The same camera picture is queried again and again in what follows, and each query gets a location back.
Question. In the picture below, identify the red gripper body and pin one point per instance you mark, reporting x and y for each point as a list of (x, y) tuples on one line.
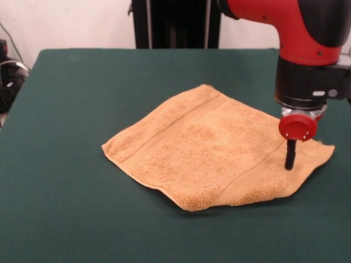
[(297, 128)]

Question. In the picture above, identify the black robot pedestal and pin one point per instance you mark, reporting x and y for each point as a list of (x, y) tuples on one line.
[(178, 24)]

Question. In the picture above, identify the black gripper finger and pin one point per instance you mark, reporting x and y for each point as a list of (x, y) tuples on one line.
[(290, 154)]

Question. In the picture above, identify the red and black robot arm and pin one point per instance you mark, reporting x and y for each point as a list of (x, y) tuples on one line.
[(307, 54)]

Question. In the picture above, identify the dark green table cloth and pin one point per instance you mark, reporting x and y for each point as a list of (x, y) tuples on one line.
[(82, 205)]

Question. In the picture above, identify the tan terry cloth towel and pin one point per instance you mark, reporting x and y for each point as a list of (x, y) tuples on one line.
[(205, 153)]

